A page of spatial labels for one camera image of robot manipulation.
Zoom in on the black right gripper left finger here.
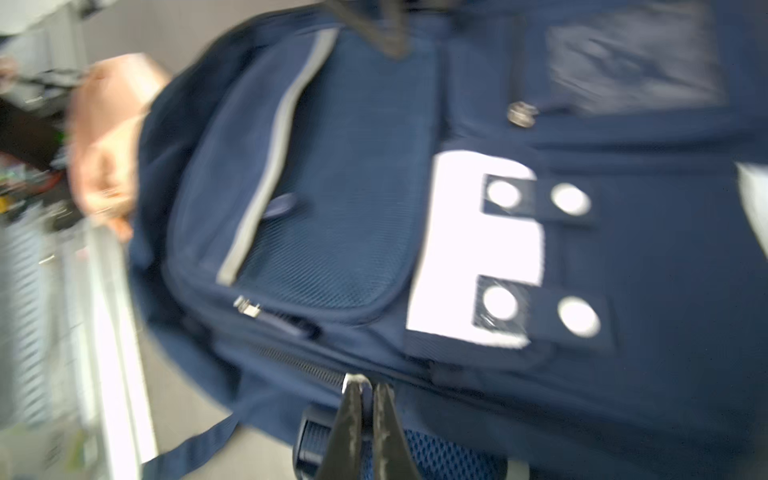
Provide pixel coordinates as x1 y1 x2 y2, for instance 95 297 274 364
315 377 364 480

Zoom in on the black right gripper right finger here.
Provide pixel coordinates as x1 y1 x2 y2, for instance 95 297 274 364
372 383 420 480

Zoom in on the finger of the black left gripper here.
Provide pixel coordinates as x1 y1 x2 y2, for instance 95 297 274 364
323 0 409 57

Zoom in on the pink striped pencil pouch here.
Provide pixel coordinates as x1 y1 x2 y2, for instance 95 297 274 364
67 53 171 243

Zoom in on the navy blue student backpack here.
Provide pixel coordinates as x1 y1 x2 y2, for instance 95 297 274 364
129 1 767 479

